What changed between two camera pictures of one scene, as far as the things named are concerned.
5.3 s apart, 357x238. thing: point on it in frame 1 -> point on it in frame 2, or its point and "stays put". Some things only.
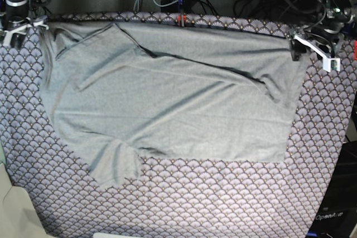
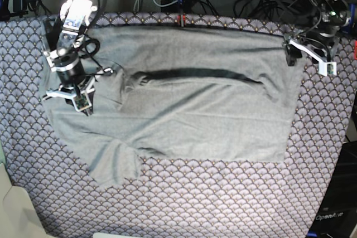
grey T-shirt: x=122 y=92 stays put
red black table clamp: x=181 y=18 stays put
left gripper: x=18 y=29 -> x=77 y=82
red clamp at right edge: x=355 y=50 stays put
